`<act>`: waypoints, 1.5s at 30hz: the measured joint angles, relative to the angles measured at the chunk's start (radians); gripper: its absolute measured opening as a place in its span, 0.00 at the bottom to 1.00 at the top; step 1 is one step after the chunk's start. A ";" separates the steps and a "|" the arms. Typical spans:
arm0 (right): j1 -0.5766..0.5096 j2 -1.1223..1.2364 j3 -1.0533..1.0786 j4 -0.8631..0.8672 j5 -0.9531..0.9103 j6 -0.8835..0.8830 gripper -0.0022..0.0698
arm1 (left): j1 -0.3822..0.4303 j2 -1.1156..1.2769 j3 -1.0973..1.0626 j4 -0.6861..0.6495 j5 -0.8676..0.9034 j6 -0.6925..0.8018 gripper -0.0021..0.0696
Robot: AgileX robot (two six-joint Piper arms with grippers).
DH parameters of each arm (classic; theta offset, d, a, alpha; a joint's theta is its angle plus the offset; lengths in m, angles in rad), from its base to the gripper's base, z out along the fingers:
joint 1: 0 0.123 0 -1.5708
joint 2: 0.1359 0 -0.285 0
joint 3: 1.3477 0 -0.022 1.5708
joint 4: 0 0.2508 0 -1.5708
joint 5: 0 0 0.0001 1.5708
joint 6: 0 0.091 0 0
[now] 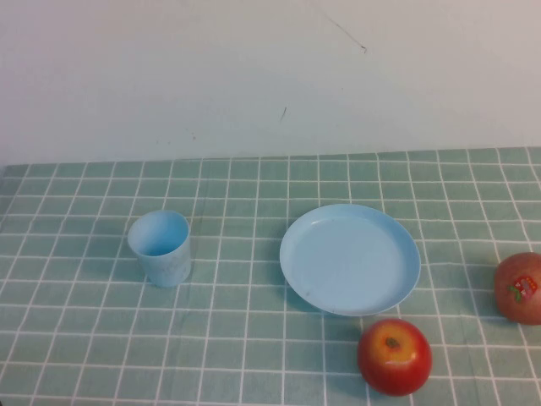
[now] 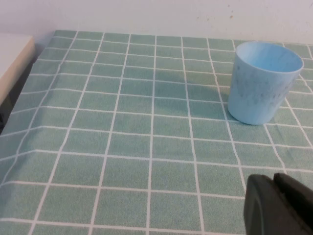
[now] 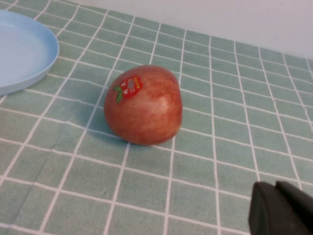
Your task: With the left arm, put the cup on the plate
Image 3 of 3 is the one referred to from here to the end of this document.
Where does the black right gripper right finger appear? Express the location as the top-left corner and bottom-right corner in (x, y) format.
(275, 180), (313, 229)

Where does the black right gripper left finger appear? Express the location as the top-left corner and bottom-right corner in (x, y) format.
(247, 181), (313, 235)

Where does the light blue round plate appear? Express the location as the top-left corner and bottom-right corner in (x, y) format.
(0, 9), (60, 96)

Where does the green checked tablecloth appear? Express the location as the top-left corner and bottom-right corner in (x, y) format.
(0, 0), (313, 235)

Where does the red apple with sticker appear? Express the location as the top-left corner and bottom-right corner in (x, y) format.
(103, 64), (183, 146)

